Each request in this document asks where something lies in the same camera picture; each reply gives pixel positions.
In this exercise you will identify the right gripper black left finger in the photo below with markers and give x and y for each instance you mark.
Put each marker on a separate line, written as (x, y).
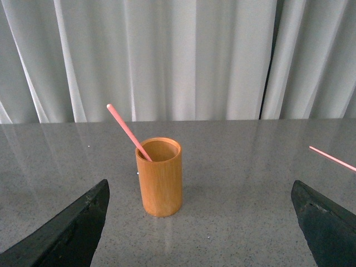
(68, 239)

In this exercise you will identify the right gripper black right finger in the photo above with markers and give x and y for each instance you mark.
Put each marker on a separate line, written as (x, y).
(328, 228)

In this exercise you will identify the pink chopstick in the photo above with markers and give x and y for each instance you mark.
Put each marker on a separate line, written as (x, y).
(127, 130)
(338, 161)

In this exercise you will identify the orange bamboo chopstick holder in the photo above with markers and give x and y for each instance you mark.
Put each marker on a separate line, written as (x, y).
(161, 178)

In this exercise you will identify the pink chopstick on table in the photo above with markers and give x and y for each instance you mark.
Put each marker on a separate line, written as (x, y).
(338, 161)

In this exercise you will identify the white pleated curtain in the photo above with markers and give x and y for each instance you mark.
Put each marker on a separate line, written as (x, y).
(64, 61)

